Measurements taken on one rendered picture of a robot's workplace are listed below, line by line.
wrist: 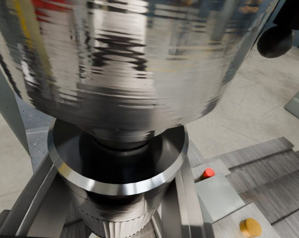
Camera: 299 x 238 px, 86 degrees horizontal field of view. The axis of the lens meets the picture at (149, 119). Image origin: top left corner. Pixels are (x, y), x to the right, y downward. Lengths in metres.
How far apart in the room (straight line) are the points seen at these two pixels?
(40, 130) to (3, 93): 0.12
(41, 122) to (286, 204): 0.64
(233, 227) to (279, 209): 0.24
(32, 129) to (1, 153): 1.32
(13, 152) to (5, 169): 0.16
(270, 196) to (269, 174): 0.07
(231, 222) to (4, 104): 0.55
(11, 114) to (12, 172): 1.13
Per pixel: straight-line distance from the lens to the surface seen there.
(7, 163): 1.73
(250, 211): 0.34
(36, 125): 0.49
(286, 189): 0.59
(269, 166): 0.60
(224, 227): 0.31
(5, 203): 1.56
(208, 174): 0.30
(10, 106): 0.55
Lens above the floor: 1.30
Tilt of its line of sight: 44 degrees down
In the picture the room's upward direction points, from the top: 12 degrees clockwise
